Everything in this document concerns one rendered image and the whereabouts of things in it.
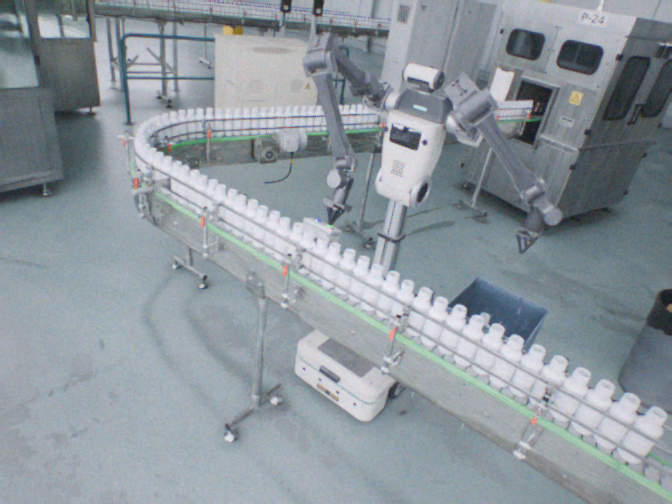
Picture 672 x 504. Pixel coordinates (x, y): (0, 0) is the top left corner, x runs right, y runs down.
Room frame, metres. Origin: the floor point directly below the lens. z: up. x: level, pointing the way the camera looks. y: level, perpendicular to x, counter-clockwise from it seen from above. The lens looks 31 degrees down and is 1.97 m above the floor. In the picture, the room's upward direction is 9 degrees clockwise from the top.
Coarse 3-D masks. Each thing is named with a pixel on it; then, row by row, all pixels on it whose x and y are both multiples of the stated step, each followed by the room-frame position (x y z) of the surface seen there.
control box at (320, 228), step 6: (306, 222) 1.65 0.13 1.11; (312, 222) 1.63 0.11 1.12; (318, 222) 1.65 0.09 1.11; (306, 228) 1.63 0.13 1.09; (312, 228) 1.62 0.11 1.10; (318, 228) 1.61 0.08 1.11; (324, 228) 1.60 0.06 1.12; (330, 228) 1.62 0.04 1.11; (336, 228) 1.66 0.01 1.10; (318, 234) 1.60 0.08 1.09; (324, 234) 1.59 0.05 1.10; (330, 234) 1.58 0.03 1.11; (336, 234) 1.62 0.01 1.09; (336, 240) 1.62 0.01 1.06
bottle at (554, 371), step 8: (552, 360) 0.99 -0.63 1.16; (560, 360) 1.00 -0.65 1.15; (544, 368) 1.00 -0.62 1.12; (552, 368) 0.98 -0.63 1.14; (560, 368) 0.97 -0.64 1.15; (544, 376) 0.98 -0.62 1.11; (552, 376) 0.97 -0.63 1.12; (560, 376) 0.97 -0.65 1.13; (536, 384) 0.99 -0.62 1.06; (544, 384) 0.97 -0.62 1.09; (560, 384) 0.97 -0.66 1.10; (536, 392) 0.98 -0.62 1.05; (552, 400) 0.97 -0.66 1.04
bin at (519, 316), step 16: (464, 288) 1.60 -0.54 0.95; (480, 288) 1.70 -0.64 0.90; (496, 288) 1.67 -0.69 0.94; (448, 304) 1.47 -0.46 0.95; (464, 304) 1.67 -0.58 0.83; (480, 304) 1.69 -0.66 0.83; (496, 304) 1.65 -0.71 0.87; (512, 304) 1.62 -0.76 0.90; (528, 304) 1.59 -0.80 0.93; (496, 320) 1.64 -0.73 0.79; (512, 320) 1.61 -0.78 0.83; (528, 320) 1.58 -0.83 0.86; (528, 336) 1.56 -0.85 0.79; (528, 352) 1.54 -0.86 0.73
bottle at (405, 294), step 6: (408, 282) 1.26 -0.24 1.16; (402, 288) 1.24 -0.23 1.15; (408, 288) 1.23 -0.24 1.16; (396, 294) 1.24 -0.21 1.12; (402, 294) 1.23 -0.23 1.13; (408, 294) 1.23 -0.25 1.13; (402, 300) 1.22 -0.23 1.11; (408, 300) 1.22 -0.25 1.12; (396, 306) 1.22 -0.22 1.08; (402, 306) 1.21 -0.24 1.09; (396, 312) 1.22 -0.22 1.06; (402, 312) 1.21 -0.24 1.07; (390, 318) 1.24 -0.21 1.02
